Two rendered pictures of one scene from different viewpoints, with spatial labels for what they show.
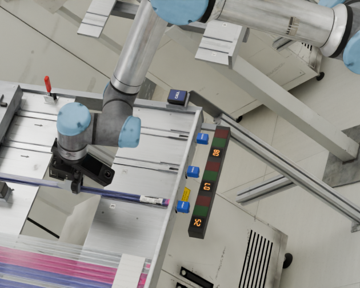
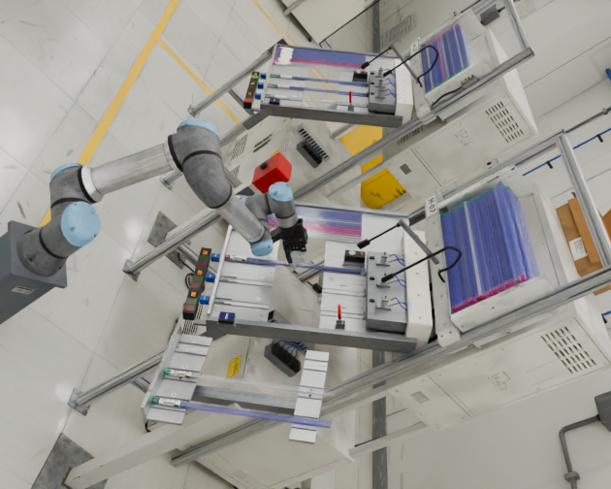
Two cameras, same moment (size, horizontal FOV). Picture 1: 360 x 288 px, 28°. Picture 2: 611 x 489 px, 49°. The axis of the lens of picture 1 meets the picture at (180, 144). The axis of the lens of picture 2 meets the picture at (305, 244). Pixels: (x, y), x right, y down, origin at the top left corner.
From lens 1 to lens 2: 2.80 m
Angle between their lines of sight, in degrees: 82
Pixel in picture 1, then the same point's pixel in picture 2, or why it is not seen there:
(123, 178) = (262, 273)
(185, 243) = (227, 346)
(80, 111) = (274, 188)
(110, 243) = not seen: hidden behind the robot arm
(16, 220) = (331, 248)
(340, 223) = (99, 418)
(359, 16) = (74, 171)
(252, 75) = (164, 430)
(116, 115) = (252, 203)
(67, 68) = not seen: outside the picture
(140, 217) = (244, 251)
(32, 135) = (344, 300)
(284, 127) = not seen: outside the picture
